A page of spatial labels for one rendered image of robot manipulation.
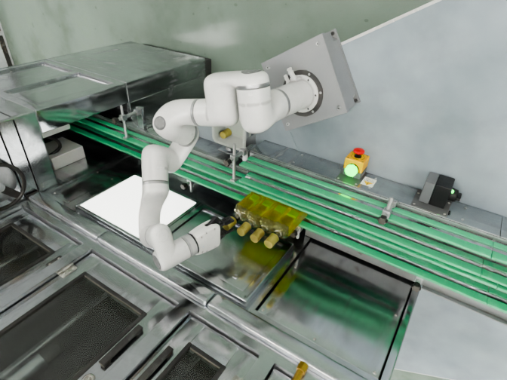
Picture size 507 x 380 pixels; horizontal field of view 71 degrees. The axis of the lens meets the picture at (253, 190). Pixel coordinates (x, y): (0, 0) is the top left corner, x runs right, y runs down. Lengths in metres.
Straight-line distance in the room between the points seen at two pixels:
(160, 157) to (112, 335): 0.57
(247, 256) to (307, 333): 0.36
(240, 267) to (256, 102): 0.62
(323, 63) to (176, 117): 0.49
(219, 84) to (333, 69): 0.38
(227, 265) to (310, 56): 0.77
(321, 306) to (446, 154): 0.65
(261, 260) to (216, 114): 0.58
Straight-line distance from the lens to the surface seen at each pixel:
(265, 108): 1.01
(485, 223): 1.33
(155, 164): 1.18
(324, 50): 1.21
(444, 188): 1.28
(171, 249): 1.17
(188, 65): 2.39
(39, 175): 1.91
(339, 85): 1.21
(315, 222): 1.42
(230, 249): 1.40
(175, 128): 1.16
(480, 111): 1.27
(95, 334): 1.29
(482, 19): 1.22
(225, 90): 1.05
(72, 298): 1.41
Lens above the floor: 1.96
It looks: 45 degrees down
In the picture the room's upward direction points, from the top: 130 degrees counter-clockwise
